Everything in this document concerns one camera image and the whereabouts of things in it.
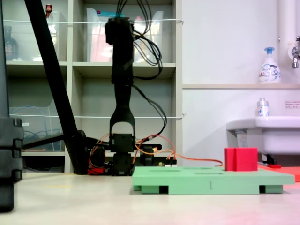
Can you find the red cross columnar block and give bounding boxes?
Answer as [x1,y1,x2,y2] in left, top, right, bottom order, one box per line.
[224,147,259,172]

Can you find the green shape hole board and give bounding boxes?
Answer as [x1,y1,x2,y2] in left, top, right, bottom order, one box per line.
[132,165,295,195]

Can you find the clear plastic file box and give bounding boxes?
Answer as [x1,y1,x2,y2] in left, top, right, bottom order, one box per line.
[86,7,165,64]

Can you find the grey shelf unit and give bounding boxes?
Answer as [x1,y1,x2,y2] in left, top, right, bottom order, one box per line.
[0,0,184,174]

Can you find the narrow clear plastic box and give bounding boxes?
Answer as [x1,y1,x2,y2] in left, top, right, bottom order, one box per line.
[46,11,62,62]

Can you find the brown bottle with red cap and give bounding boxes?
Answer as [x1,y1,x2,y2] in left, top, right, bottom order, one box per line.
[45,3,54,21]

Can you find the dark glass bottle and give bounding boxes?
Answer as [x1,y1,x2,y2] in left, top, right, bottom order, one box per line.
[3,25,20,61]

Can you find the white foam soap bottle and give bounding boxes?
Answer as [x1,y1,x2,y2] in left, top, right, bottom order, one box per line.
[258,46,282,84]

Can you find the notched black tripod leg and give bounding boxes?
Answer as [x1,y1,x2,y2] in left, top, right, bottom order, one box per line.
[0,0,25,213]

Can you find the small clear bottle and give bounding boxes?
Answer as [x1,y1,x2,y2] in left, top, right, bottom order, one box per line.
[255,97,270,118]

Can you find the metal faucet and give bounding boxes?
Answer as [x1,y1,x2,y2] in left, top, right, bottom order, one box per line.
[286,35,300,69]

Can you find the white sink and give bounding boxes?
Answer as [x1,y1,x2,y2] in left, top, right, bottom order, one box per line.
[225,116,300,156]

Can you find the black gripper cable loops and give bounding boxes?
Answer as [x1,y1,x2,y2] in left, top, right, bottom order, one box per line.
[115,0,163,81]

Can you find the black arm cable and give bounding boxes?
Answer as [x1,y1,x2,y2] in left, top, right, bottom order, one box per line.
[132,84,168,142]

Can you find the clear bin with blue cables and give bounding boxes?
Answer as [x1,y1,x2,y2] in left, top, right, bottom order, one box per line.
[9,99,66,153]

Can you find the circuit board with wires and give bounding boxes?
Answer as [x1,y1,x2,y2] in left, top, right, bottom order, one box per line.
[158,153,178,168]

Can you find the long orange wire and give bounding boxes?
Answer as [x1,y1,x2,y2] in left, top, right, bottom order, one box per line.
[135,135,224,167]

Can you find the white wall pipe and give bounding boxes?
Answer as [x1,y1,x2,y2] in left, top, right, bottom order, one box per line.
[277,0,297,49]

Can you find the wall label with red print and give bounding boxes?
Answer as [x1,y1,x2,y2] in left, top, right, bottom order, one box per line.
[284,100,300,109]

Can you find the black sink bracket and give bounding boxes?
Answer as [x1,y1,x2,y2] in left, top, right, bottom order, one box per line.
[262,152,278,165]

